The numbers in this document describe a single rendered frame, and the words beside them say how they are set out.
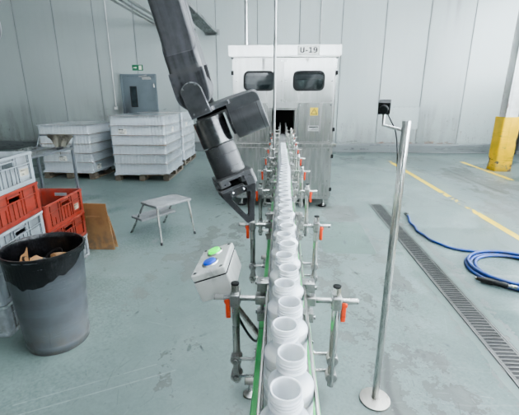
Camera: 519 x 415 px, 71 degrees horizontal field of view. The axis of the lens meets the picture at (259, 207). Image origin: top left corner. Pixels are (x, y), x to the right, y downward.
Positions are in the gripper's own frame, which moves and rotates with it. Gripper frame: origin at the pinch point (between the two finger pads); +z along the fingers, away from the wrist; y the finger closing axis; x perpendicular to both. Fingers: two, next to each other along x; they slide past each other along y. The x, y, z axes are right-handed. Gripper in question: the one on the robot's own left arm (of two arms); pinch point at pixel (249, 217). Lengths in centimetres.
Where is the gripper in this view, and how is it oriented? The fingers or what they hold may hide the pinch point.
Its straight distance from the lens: 68.6
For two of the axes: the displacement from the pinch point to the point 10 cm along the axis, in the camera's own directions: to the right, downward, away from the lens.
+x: -9.0, 4.0, -1.5
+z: 3.6, 9.0, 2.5
